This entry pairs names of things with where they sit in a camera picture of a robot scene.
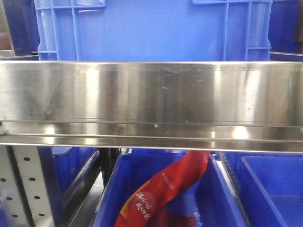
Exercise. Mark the blue bin with red bag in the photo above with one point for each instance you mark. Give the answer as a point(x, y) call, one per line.
point(209, 201)

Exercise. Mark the blue bin at left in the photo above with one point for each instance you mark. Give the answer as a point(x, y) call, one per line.
point(68, 162)

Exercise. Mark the blue bin at right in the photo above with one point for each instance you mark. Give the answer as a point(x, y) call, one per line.
point(269, 186)

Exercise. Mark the red printed snack bag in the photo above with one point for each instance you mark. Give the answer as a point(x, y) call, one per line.
point(163, 187)

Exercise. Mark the large light blue crate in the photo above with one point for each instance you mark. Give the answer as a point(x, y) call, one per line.
point(153, 30)

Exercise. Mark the perforated white shelf upright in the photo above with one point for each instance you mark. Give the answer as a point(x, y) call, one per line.
point(29, 191)

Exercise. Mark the stainless steel shelf rail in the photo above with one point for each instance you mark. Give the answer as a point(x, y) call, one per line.
point(223, 106)

